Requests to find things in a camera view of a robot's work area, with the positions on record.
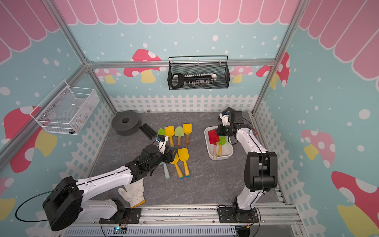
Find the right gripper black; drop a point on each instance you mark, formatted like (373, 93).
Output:
(219, 130)

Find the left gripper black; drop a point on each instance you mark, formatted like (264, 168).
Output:
(169, 157)

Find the green trowel yellow handle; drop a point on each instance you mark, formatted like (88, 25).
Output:
(221, 143)

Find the red shovel wooden handle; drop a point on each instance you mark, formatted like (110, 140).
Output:
(213, 139)

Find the pale blue trowel blue handle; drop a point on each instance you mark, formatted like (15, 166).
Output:
(166, 171)

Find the white plastic storage box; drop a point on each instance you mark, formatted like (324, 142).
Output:
(223, 150)

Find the bright green trowel wooden handle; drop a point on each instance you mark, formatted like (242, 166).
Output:
(161, 133)

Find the pale green trowel wooden handle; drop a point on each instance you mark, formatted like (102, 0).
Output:
(179, 133)

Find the yellow shovel wooden handle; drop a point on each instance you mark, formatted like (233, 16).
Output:
(187, 127)

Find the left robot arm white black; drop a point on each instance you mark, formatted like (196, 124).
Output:
(71, 200)

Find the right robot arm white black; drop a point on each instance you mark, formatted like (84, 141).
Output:
(260, 172)

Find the yellow tool in box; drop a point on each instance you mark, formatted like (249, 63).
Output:
(184, 156)

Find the black flat box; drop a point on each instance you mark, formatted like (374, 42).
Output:
(235, 117)

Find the black aluminium extrusion bar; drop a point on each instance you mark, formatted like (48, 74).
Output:
(148, 131)

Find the white work glove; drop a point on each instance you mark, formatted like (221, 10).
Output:
(133, 193)

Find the dark grey foam roll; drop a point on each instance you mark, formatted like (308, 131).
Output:
(126, 123)

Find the black socket holder tool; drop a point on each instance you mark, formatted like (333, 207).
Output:
(192, 80)

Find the small green circuit board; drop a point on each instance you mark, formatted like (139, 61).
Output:
(119, 230)

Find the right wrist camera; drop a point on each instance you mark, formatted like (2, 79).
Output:
(226, 118)

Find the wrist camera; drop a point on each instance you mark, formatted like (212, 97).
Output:
(161, 140)
(226, 118)

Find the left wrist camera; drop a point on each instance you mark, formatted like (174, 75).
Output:
(161, 140)

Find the black wire mesh basket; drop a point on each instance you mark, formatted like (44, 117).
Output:
(214, 64)

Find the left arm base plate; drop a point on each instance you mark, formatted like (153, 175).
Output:
(124, 216)

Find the grey slotted cable duct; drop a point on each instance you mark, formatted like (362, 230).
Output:
(154, 231)

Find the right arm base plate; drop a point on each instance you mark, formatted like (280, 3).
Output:
(235, 215)

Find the white wire mesh basket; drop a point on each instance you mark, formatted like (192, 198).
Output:
(66, 109)

